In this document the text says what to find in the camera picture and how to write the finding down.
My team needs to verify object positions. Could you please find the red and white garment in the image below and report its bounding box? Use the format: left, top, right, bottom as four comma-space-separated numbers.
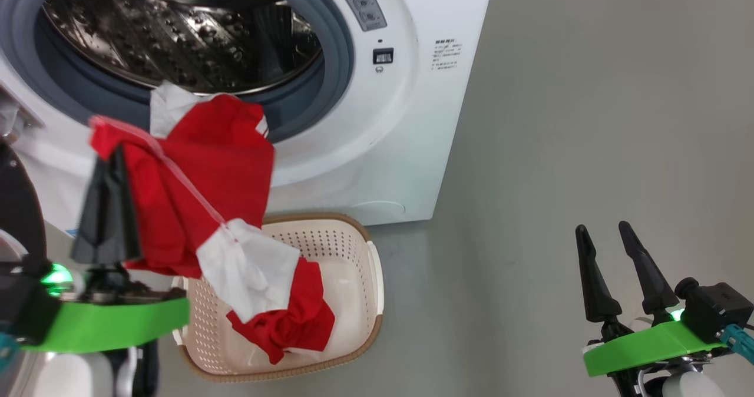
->
88, 81, 336, 366

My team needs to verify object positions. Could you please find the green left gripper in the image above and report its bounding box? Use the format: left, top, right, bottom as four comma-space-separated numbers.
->
24, 144, 191, 354

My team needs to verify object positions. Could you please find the cream perforated laundry basket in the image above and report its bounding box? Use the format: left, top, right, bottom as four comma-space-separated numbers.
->
171, 212, 385, 383

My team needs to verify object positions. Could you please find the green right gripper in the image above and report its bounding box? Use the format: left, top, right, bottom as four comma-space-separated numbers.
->
575, 220, 729, 396

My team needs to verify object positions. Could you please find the white front-load washing machine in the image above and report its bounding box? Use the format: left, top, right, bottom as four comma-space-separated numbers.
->
0, 0, 497, 236

